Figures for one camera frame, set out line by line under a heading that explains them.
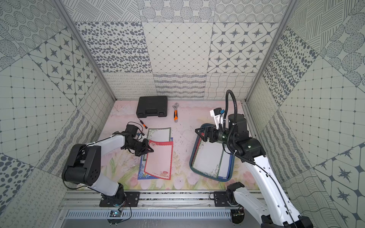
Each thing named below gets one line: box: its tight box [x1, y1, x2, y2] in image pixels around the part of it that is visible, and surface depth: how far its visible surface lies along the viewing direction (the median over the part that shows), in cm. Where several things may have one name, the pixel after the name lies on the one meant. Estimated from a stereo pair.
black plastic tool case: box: [135, 95, 168, 118], surface depth 114 cm
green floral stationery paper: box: [147, 127, 172, 143], surface depth 103 cm
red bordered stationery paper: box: [144, 139, 174, 181], surface depth 90 cm
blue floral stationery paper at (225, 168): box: [218, 150, 233, 180], surface depth 85 cm
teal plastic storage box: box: [189, 123, 236, 182], surface depth 83 cm
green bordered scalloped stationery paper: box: [192, 139, 225, 179], surface depth 90 cm
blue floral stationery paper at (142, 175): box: [137, 152, 160, 180], surface depth 85 cm
